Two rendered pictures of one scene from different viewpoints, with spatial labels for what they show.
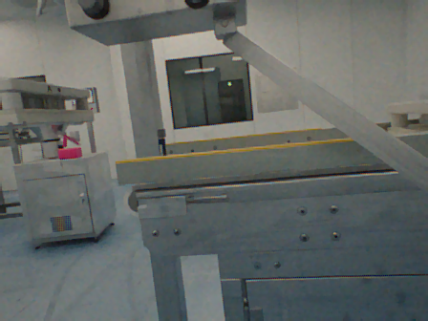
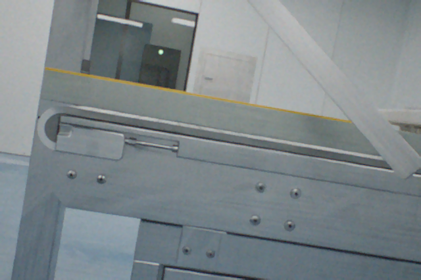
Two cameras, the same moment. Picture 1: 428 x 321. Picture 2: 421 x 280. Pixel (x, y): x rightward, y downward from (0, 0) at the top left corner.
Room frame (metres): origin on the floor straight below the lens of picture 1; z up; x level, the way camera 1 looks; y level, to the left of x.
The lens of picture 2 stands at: (-0.10, 0.07, 0.91)
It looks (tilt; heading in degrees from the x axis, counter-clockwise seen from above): 3 degrees down; 347
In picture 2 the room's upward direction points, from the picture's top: 10 degrees clockwise
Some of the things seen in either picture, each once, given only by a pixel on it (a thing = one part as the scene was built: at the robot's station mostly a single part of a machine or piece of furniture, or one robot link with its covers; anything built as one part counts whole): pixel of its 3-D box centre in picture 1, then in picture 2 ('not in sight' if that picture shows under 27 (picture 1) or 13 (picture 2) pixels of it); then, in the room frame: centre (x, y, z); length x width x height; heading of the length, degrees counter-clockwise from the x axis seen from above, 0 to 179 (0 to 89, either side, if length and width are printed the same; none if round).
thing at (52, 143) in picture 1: (58, 137); not in sight; (3.01, 1.37, 0.95); 0.49 x 0.36 x 0.37; 89
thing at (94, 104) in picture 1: (87, 120); not in sight; (3.09, 1.11, 1.07); 0.23 x 0.10 x 0.62; 89
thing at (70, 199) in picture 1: (71, 197); not in sight; (2.96, 1.32, 0.38); 0.63 x 0.57 x 0.76; 89
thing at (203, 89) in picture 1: (209, 91); (130, 52); (5.48, -0.15, 1.43); 1.38 x 0.01 x 1.16; 89
